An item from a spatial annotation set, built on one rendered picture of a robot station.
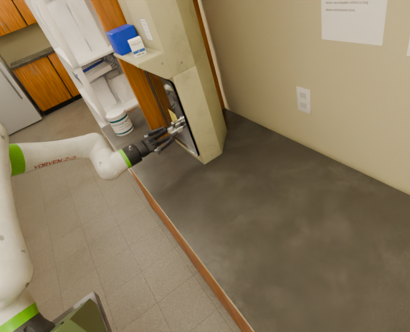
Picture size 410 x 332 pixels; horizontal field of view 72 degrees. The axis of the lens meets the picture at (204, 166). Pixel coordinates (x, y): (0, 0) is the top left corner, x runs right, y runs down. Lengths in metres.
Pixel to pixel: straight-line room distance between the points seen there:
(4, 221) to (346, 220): 1.02
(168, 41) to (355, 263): 0.98
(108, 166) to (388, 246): 1.04
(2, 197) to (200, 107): 0.80
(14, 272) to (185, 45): 0.91
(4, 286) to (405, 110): 1.18
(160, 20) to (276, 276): 0.96
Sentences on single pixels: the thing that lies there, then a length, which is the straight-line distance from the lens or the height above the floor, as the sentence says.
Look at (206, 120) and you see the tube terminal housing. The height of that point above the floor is 1.16.
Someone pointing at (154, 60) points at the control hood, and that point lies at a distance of 1.14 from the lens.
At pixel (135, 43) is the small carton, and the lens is 1.20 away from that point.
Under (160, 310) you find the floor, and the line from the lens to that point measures 2.14.
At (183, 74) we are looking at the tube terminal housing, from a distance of 1.20.
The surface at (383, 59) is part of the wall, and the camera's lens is 1.03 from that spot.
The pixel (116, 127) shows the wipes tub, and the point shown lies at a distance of 1.94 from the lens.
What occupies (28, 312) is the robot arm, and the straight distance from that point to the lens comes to 0.99.
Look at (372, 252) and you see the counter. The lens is 1.03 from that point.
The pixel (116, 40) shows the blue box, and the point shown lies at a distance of 1.31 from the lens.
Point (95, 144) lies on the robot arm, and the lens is 1.30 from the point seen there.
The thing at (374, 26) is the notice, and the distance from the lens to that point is 1.02.
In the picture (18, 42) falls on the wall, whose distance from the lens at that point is 6.63.
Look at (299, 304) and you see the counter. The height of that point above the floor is 0.94.
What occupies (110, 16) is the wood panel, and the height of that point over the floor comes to 1.64.
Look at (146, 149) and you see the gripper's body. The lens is 1.27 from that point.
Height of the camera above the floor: 1.80
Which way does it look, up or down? 38 degrees down
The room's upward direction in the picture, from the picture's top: 20 degrees counter-clockwise
